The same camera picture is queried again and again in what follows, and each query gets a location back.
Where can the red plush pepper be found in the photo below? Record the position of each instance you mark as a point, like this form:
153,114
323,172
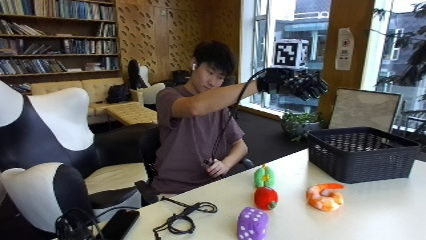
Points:
266,199

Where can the black plastic basket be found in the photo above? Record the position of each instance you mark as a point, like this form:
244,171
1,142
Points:
355,166

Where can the potted green plant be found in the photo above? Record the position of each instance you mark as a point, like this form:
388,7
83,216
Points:
300,123

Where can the purple plush die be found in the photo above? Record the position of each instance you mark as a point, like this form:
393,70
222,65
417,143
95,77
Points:
252,225

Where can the orange plush shrimp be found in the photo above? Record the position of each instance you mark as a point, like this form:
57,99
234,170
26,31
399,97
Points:
320,200

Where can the large black and white chair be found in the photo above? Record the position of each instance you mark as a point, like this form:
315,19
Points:
54,123

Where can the wooden bookshelf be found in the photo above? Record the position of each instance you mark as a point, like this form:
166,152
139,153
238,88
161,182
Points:
54,36

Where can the black office chair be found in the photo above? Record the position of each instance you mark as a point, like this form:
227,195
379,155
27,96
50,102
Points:
149,150

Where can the beige tufted ottoman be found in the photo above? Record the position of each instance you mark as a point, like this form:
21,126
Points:
133,114

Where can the black backpack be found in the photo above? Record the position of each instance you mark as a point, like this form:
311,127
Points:
118,94

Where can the person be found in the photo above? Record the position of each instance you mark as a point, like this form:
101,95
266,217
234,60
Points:
191,133

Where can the black bag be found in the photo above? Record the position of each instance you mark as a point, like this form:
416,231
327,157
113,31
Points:
182,77

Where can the rows of books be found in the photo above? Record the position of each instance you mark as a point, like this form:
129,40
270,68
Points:
31,66

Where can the white paper notice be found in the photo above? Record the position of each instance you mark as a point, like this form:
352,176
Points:
346,50

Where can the dark leafy tree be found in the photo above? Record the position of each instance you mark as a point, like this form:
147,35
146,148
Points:
415,56

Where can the framed grey board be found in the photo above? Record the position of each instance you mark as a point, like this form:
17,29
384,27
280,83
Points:
364,110

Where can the white cube with black markers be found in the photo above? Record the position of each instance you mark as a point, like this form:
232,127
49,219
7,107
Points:
291,53

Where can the green plush pea pod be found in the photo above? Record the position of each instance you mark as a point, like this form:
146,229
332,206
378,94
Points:
264,176

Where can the tall black and white chair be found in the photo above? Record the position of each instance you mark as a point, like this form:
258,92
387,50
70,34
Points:
135,75

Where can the black smartphone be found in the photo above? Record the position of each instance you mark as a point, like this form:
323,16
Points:
118,225

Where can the beige tufted sofa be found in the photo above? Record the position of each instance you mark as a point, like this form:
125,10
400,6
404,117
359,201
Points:
95,88

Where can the small black and white chair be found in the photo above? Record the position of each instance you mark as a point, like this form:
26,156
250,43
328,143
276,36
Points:
31,196

